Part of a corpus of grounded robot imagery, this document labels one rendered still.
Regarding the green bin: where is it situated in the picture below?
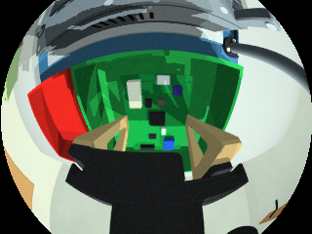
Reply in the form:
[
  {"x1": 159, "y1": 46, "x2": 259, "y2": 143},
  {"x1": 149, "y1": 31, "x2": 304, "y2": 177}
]
[{"x1": 70, "y1": 50, "x2": 244, "y2": 173}]

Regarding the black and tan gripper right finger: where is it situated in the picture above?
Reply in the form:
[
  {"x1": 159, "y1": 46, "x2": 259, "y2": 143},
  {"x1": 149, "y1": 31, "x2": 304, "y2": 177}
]
[{"x1": 185, "y1": 115, "x2": 242, "y2": 179}]

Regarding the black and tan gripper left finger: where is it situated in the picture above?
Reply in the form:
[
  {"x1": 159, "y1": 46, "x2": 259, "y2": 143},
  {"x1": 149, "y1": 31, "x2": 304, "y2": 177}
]
[{"x1": 72, "y1": 115, "x2": 129, "y2": 151}]

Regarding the red open box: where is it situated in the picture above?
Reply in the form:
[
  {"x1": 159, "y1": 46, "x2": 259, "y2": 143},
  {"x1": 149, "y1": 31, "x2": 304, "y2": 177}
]
[{"x1": 27, "y1": 67, "x2": 89, "y2": 163}]

